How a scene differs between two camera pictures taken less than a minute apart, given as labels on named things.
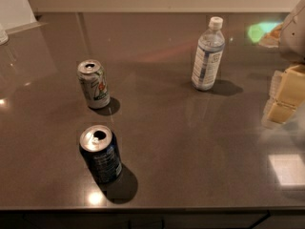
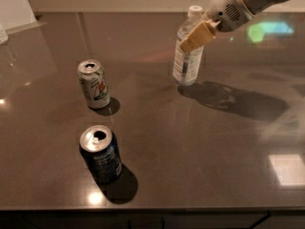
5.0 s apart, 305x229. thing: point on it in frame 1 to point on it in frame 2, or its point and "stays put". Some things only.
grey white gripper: x=293 y=37 to x=226 y=8
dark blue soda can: x=100 y=150 stays put
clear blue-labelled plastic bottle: x=209 y=55 to x=188 y=66
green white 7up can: x=94 y=81 stays put
